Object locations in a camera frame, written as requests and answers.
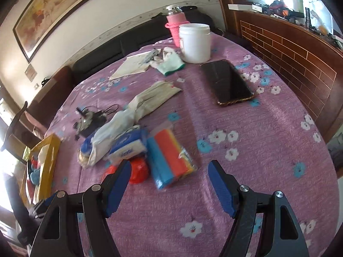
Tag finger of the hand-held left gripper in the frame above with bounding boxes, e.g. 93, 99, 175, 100
33, 191, 59, 218

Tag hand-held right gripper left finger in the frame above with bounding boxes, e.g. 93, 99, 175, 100
29, 159, 132, 257

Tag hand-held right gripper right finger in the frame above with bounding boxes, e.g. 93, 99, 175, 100
208, 160, 311, 257

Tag blue microfiber towel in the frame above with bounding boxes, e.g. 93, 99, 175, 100
29, 162, 45, 187

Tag yellow cardboard box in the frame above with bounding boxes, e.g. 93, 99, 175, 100
20, 133, 62, 207

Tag blue white tissue pack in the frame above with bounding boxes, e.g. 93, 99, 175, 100
108, 128, 148, 164

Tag blue scrubber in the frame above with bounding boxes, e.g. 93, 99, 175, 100
77, 136, 95, 167

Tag white plastic bag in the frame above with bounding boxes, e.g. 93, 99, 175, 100
88, 109, 140, 166
37, 143, 51, 165

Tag colourful sponge cloth pack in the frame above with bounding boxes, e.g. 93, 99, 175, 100
145, 127, 198, 191

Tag beige napkin pack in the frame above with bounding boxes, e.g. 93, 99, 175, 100
128, 80, 183, 120

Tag purple floral tablecloth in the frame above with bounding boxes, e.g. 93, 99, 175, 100
44, 30, 340, 257

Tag dark wooden chair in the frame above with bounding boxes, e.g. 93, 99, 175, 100
0, 101, 29, 154

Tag brown armchair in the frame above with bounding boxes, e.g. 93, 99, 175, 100
25, 65, 79, 140

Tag black smartphone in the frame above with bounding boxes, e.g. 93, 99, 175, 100
199, 60, 255, 107

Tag paper sheets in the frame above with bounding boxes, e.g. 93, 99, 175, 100
108, 49, 162, 81

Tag white work glove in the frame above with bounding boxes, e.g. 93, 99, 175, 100
149, 46, 186, 77

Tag black sofa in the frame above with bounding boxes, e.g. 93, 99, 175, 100
72, 13, 223, 81

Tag white plastic jar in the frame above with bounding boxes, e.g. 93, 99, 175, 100
178, 23, 213, 64

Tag wooden brick pattern partition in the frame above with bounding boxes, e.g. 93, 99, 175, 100
214, 0, 343, 145

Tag pink bottle with knitted sleeve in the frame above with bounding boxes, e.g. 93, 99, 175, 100
164, 4, 191, 48

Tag flat white box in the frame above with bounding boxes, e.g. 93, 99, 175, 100
227, 1, 262, 13

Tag pile of assorted tools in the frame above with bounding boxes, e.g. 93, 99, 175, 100
267, 0, 343, 49

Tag wall plaque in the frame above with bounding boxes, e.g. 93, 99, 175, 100
24, 64, 38, 82

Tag framed wall painting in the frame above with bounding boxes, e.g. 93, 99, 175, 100
11, 0, 113, 64

